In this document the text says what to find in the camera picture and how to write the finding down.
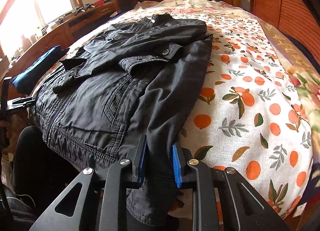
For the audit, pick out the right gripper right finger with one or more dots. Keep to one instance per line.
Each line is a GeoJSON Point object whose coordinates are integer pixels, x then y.
{"type": "Point", "coordinates": [224, 194]}

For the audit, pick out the orange print white bedsheet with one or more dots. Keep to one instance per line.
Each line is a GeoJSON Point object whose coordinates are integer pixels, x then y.
{"type": "Point", "coordinates": [278, 172]}

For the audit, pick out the red bowl on desk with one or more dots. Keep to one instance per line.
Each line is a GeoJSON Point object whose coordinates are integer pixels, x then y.
{"type": "Point", "coordinates": [98, 3]}

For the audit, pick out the black jacket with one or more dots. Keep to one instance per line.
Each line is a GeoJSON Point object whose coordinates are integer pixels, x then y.
{"type": "Point", "coordinates": [132, 79]}

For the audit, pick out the wooden louvered wardrobe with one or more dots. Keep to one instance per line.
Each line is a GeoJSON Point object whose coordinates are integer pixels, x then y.
{"type": "Point", "coordinates": [294, 20]}

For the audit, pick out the wooden desk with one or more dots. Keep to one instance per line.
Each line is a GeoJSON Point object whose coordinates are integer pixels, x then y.
{"type": "Point", "coordinates": [63, 35]}

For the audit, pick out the floral pink blanket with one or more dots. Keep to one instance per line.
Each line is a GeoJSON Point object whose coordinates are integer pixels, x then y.
{"type": "Point", "coordinates": [287, 46]}

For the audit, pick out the camera mount on left gripper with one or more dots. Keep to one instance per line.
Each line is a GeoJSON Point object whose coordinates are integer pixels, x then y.
{"type": "Point", "coordinates": [4, 92]}

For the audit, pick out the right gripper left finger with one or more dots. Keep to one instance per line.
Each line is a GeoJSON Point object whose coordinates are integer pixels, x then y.
{"type": "Point", "coordinates": [96, 200]}

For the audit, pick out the folded blue garment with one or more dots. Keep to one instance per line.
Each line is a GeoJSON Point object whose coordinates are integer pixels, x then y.
{"type": "Point", "coordinates": [26, 81]}

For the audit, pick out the wooden chair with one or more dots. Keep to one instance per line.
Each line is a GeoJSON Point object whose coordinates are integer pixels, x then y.
{"type": "Point", "coordinates": [124, 5]}

